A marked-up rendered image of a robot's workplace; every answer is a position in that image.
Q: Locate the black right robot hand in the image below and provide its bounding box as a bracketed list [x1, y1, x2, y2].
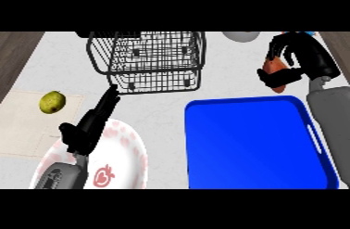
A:
[256, 32, 342, 89]

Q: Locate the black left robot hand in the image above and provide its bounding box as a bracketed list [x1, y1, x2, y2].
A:
[58, 83, 122, 157]

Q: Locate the orange sweet potato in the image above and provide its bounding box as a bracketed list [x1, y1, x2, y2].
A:
[262, 58, 292, 95]

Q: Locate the blue plastic tray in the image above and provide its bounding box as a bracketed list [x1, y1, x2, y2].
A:
[184, 95, 342, 190]

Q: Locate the blue and orange object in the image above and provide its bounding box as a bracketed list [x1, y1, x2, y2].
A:
[281, 31, 318, 36]

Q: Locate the green pear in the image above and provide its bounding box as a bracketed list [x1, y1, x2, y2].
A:
[39, 90, 67, 115]

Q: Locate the beige placemat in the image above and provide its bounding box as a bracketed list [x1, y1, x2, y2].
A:
[0, 89, 86, 159]

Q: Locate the white plate with pink print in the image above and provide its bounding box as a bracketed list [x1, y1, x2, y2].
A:
[29, 118, 150, 190]

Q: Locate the grey round bowl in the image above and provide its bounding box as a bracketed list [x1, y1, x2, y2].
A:
[222, 31, 264, 44]

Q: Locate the black wire tiered basket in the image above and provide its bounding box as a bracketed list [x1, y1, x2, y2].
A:
[85, 31, 209, 95]

